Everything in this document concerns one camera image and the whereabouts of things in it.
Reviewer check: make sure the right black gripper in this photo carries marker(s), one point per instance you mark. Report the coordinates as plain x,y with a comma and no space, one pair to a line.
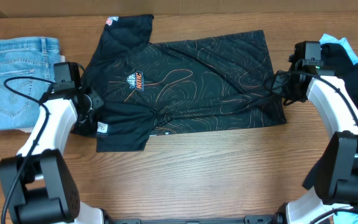
276,89

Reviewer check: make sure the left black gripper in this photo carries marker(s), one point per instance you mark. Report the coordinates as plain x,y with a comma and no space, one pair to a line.
85,117

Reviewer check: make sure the black orange patterned jersey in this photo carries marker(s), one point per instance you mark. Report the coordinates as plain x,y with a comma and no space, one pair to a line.
188,86

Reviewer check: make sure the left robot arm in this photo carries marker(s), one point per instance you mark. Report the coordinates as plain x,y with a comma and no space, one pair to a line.
37,183

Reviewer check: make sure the plain black garment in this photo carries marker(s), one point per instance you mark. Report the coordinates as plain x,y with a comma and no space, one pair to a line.
332,86

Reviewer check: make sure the folded blue denim jeans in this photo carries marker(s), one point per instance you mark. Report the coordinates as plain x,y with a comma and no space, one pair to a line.
30,61

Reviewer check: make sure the light blue shirt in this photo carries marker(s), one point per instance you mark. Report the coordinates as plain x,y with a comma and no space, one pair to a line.
337,43

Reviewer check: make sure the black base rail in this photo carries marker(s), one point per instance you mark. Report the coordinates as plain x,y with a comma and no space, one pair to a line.
248,219

